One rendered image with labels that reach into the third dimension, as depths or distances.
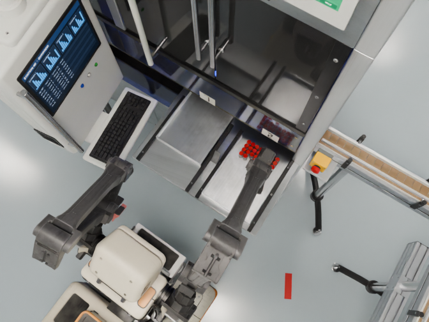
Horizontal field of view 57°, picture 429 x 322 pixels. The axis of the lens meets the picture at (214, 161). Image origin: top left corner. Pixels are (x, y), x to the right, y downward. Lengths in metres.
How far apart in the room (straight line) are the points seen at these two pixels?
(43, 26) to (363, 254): 2.28
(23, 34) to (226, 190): 1.03
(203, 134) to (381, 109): 1.65
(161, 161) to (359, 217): 1.52
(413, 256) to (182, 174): 1.29
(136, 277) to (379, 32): 0.97
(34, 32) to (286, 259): 1.98
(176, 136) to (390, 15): 1.23
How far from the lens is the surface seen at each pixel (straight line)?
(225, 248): 1.05
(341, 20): 1.03
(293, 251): 2.73
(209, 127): 1.94
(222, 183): 1.85
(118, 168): 1.38
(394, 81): 3.35
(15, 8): 1.52
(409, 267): 2.36
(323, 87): 1.30
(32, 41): 1.54
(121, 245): 1.36
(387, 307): 2.29
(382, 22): 1.01
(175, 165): 1.89
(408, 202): 2.01
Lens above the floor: 2.67
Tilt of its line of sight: 72 degrees down
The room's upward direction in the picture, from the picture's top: 2 degrees counter-clockwise
